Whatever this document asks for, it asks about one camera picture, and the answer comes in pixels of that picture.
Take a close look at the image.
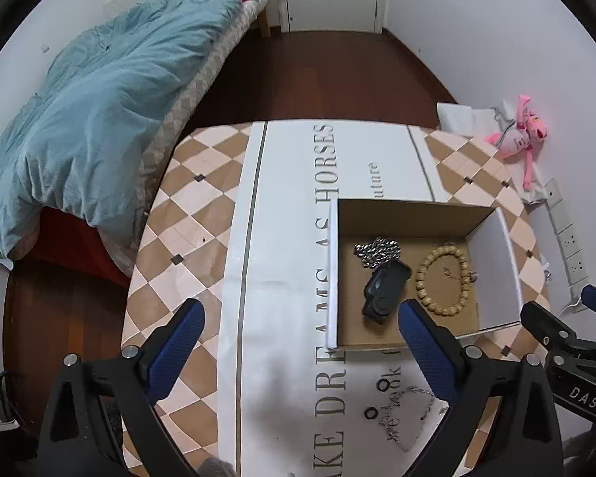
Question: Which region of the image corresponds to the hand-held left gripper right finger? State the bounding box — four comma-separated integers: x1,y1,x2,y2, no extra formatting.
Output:
397,299,564,477

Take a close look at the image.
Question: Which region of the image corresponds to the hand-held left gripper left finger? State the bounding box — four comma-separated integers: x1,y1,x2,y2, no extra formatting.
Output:
37,298,207,477

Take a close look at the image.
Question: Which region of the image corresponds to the thin silver heart necklace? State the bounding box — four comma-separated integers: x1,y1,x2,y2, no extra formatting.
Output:
377,385,448,453

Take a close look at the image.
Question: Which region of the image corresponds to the cardboard box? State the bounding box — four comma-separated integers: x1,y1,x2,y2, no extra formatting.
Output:
328,198,522,351

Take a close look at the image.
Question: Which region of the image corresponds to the black rectangular pendant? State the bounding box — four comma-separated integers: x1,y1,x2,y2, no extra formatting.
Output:
362,258,412,325

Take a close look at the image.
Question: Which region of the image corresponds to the white power strip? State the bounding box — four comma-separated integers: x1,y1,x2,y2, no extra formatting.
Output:
544,178,589,286

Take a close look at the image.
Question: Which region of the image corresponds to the grey fuzzy item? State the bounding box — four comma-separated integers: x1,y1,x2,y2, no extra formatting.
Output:
196,457,236,477

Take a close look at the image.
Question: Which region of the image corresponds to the red cloth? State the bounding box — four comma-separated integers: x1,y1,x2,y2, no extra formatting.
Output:
15,206,132,289

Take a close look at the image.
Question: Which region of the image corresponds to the white printed table runner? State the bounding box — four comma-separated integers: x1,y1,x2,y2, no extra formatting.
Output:
219,120,458,477

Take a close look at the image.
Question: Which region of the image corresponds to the pink plush toy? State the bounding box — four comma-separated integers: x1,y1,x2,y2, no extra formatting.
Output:
485,93,550,190

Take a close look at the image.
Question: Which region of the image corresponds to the white plastic bag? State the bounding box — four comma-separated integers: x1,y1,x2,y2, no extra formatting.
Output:
436,102,502,137

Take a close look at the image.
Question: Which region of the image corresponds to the blue blanket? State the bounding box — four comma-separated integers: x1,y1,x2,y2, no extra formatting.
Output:
0,0,274,271

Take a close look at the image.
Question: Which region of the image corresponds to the wooden bed leg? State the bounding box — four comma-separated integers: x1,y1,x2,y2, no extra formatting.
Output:
258,2,274,38

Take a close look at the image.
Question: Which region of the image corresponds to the white power cable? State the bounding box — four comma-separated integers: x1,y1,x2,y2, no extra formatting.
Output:
559,283,589,315

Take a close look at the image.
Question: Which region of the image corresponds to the wooden bead bracelet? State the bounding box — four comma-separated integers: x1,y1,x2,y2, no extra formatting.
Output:
416,242,479,317

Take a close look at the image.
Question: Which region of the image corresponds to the thin silver bracelet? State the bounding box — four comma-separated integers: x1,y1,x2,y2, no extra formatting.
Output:
442,266,479,283

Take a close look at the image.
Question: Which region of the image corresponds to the silver chain necklace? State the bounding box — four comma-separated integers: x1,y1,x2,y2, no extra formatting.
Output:
354,237,402,270

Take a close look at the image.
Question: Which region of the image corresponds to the black cable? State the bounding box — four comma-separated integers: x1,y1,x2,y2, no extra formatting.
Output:
0,370,21,428

